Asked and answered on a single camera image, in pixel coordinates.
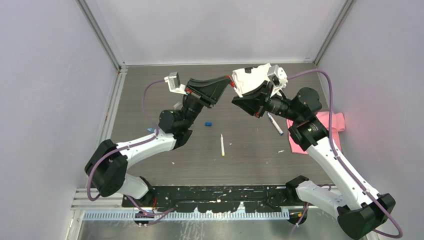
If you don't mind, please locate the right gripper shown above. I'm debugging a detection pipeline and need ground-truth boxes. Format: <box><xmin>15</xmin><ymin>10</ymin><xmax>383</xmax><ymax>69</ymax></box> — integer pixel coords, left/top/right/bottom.
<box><xmin>232</xmin><ymin>79</ymin><xmax>302</xmax><ymax>122</ymax></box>

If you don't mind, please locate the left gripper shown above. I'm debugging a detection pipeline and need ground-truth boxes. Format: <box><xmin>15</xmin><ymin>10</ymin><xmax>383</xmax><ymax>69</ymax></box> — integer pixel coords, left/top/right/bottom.
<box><xmin>181</xmin><ymin>76</ymin><xmax>230</xmax><ymax>129</ymax></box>

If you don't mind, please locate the red pen cap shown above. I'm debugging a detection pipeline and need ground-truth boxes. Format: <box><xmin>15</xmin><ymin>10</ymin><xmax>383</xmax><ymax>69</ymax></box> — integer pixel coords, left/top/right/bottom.
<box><xmin>226</xmin><ymin>75</ymin><xmax>236</xmax><ymax>88</ymax></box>

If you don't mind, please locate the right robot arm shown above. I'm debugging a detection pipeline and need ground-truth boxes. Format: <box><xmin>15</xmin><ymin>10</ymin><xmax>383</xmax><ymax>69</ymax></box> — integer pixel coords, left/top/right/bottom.
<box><xmin>232</xmin><ymin>80</ymin><xmax>396</xmax><ymax>240</ymax></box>

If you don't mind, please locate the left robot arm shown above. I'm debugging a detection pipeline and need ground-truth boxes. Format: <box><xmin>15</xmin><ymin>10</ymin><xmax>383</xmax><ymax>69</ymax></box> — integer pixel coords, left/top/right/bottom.
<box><xmin>84</xmin><ymin>72</ymin><xmax>234</xmax><ymax>207</ymax></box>

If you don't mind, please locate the clear pen cap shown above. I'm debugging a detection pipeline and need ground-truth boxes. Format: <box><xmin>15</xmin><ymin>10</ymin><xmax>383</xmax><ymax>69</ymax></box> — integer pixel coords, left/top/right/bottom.
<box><xmin>173</xmin><ymin>102</ymin><xmax>182</xmax><ymax>109</ymax></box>

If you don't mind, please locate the white blue marker pen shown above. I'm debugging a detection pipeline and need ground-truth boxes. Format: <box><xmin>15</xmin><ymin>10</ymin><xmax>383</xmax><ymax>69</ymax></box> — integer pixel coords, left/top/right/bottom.
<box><xmin>267</xmin><ymin>112</ymin><xmax>284</xmax><ymax>136</ymax></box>

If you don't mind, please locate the white pen yellow end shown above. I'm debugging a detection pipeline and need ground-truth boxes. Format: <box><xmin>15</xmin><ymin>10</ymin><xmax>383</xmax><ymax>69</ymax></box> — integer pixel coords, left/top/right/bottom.
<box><xmin>220</xmin><ymin>133</ymin><xmax>225</xmax><ymax>157</ymax></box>

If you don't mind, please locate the white folded cloth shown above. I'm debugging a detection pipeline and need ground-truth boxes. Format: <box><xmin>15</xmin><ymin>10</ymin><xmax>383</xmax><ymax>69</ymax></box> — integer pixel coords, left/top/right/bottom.
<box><xmin>231</xmin><ymin>63</ymin><xmax>278</xmax><ymax>97</ymax></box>

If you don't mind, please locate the pink cloth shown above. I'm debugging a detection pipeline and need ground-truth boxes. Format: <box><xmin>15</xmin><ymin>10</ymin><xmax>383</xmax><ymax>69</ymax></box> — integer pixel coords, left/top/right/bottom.
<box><xmin>288</xmin><ymin>111</ymin><xmax>346</xmax><ymax>155</ymax></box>

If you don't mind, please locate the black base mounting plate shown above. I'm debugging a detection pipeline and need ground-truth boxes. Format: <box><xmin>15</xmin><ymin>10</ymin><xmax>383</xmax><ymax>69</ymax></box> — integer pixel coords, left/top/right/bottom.
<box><xmin>135</xmin><ymin>185</ymin><xmax>305</xmax><ymax>213</ymax></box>

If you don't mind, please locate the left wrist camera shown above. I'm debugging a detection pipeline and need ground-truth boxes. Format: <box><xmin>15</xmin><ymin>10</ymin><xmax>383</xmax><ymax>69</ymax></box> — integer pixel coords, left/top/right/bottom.
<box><xmin>163</xmin><ymin>71</ymin><xmax>187</xmax><ymax>95</ymax></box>

